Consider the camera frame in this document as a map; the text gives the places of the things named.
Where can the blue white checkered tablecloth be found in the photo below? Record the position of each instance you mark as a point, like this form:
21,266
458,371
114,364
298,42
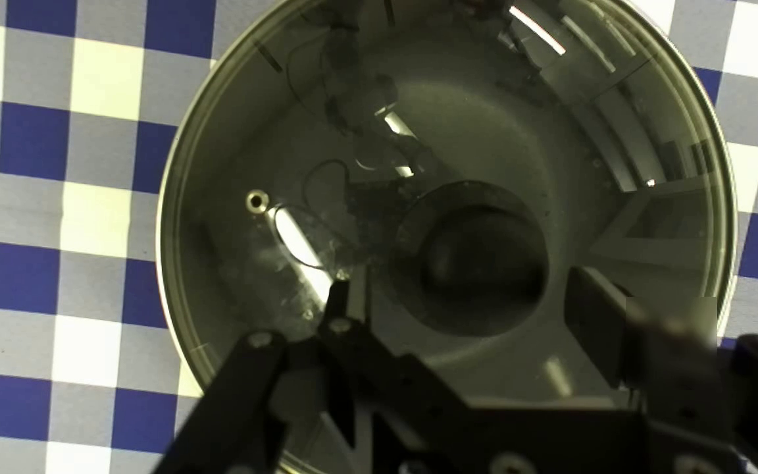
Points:
52,263

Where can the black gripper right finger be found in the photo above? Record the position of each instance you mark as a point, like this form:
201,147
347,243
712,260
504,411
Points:
704,396

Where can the glass pot lid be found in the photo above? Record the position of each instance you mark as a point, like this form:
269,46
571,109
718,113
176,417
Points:
485,105

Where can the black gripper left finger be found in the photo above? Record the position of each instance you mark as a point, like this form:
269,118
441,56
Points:
380,396

